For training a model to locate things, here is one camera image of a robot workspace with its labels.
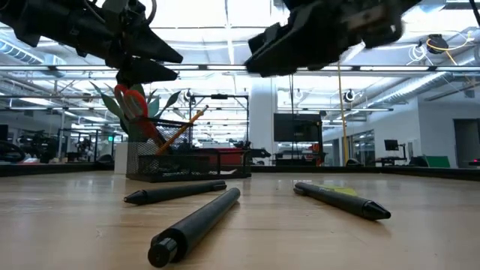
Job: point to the green board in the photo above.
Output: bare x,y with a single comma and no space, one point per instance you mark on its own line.
438,161

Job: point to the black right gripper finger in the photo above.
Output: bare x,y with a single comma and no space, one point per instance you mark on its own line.
285,66
270,41

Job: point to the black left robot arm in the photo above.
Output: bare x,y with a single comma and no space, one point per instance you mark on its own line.
45,22

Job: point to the black ballpoint pen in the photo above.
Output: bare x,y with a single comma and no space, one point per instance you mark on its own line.
345,202
195,225
176,192

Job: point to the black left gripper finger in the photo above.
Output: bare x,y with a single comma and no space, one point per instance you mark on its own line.
142,73
150,48

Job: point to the yellow wooden pencil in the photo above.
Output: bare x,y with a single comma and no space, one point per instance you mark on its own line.
182,131

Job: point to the small black desk monitor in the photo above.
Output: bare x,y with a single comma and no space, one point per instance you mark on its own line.
391,144

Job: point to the black metal table frame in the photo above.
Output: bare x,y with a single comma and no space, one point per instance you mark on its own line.
375,170

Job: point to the black mesh desk organizer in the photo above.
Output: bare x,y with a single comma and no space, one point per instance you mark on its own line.
187,167

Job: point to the black background robot station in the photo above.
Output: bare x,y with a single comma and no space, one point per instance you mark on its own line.
37,146

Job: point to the black background camera frame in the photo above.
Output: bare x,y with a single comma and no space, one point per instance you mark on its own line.
217,96

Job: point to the green plant in white pot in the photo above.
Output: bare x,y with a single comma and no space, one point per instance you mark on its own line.
120,157

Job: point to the black television screen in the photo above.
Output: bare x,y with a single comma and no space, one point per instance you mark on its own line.
296,127

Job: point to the red storage box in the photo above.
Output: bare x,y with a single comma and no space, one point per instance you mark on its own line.
232,157

